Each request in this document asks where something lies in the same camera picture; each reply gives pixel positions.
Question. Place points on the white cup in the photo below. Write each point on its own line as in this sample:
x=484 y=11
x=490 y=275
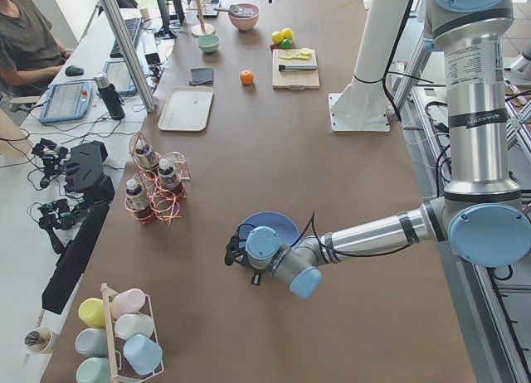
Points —
x=130 y=324

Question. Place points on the pink bowl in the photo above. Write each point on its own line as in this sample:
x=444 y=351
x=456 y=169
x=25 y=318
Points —
x=245 y=23

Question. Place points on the grey cup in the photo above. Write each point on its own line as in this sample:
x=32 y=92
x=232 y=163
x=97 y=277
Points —
x=92 y=342

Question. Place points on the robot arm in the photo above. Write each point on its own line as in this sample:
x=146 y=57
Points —
x=479 y=212

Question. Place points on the steel muddler rod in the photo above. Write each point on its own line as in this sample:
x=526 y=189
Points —
x=297 y=67

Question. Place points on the white wire cup rack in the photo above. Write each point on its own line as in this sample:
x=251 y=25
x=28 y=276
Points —
x=120 y=369

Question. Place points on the dark drink bottle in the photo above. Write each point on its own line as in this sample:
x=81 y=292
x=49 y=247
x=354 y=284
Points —
x=145 y=156
x=138 y=202
x=168 y=177

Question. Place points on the grey folded cloth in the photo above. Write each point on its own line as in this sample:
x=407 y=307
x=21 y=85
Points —
x=201 y=76

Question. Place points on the blue round plate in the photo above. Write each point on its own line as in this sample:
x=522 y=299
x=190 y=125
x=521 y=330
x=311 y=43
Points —
x=285 y=228

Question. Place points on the blue teach pendant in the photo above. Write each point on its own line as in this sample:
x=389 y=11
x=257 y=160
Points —
x=117 y=73
x=67 y=101

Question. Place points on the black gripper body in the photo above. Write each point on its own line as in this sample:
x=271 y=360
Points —
x=255 y=278

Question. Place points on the orange mandarin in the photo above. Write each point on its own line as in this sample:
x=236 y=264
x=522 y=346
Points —
x=247 y=77

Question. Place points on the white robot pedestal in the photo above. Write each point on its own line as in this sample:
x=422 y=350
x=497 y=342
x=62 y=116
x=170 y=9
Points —
x=362 y=106

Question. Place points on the wooden cutting board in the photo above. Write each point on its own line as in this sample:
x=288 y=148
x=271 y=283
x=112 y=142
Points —
x=294 y=80

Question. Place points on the wooden cup tree stand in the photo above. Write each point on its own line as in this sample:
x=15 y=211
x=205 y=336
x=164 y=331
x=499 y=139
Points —
x=202 y=28

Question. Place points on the metal ice scoop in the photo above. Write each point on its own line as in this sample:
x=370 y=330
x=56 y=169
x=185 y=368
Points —
x=237 y=10

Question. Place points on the yellow cup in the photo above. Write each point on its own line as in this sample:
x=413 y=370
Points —
x=91 y=312

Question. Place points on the pink cup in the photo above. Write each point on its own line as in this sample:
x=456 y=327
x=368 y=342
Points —
x=129 y=301

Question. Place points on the black computer mouse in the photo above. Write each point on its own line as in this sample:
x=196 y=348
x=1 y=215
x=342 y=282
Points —
x=74 y=70

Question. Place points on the green lime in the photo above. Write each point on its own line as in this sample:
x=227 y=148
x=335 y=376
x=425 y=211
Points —
x=286 y=44

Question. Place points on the seated person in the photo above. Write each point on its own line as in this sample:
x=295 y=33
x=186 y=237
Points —
x=31 y=56

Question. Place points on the black foam case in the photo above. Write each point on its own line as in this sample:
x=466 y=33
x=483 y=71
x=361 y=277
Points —
x=85 y=173

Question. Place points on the mint green cup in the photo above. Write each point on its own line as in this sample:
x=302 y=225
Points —
x=94 y=370

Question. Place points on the paper cup with tools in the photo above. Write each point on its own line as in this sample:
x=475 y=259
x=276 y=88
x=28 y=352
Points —
x=42 y=340

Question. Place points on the black keyboard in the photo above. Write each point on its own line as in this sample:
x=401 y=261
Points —
x=133 y=27

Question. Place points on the yellow lemon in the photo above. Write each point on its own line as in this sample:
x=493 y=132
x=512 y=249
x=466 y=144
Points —
x=287 y=33
x=277 y=37

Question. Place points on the green bowl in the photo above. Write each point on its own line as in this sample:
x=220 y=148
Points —
x=208 y=43

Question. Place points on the cream serving tray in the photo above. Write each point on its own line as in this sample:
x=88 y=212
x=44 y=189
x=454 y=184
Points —
x=186 y=109

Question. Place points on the black thermos bottle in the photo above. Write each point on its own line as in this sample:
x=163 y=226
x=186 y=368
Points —
x=110 y=97

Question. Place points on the blue cup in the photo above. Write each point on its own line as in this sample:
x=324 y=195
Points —
x=143 y=354

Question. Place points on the copper wire bottle rack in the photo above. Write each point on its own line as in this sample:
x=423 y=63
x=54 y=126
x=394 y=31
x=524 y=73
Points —
x=165 y=204

